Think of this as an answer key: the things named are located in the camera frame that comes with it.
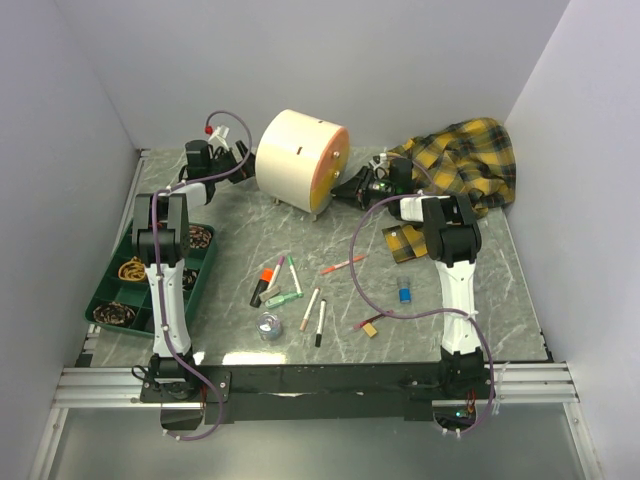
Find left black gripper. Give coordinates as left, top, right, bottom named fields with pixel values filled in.
left=208, top=142, right=273, bottom=185

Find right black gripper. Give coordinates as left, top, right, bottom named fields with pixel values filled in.
left=331, top=166, right=395, bottom=210

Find round drawer organizer box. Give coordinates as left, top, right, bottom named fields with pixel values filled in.
left=255, top=109, right=350, bottom=218

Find grey eraser block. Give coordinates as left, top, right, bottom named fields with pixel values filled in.
left=259, top=285, right=280, bottom=302

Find small tan eraser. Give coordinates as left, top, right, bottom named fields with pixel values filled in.
left=362, top=323, right=377, bottom=338

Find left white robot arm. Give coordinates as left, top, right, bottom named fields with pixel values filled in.
left=132, top=140, right=255, bottom=402

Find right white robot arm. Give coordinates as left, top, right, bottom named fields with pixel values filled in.
left=331, top=157, right=483, bottom=362

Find orange red pen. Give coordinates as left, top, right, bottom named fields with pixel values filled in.
left=320, top=254, right=367, bottom=275

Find purple cap marker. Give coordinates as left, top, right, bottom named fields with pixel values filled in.
left=267, top=255, right=285, bottom=289

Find green cap marker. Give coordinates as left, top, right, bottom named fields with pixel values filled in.
left=286, top=254, right=304, bottom=297

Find blue glue stick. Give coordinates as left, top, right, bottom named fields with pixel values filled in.
left=397, top=276, right=412, bottom=304

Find orange black highlighter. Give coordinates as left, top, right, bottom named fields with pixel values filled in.
left=249, top=268, right=273, bottom=308

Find yellow plaid cloth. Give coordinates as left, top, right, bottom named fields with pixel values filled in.
left=381, top=117, right=517, bottom=265

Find black cap marker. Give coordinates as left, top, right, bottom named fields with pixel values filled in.
left=314, top=298, right=327, bottom=348

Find dark red pen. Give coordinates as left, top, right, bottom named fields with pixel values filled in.
left=352, top=310, right=394, bottom=331

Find pink cap marker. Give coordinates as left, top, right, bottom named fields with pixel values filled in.
left=299, top=287, right=321, bottom=332

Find yellow rubber bands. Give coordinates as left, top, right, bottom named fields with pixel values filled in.
left=117, top=256, right=147, bottom=283

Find clear tape roll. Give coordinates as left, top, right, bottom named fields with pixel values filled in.
left=256, top=312, right=283, bottom=341

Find green compartment tray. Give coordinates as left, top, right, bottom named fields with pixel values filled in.
left=83, top=219, right=219, bottom=340

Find black base beam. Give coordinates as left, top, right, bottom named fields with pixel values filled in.
left=140, top=361, right=494, bottom=424

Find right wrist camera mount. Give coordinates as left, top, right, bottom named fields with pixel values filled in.
left=369, top=152, right=389, bottom=172

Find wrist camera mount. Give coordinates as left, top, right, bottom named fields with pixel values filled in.
left=369, top=152, right=389, bottom=172
left=205, top=124, right=230, bottom=150

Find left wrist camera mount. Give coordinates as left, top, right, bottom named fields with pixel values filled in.
left=205, top=124, right=230, bottom=150

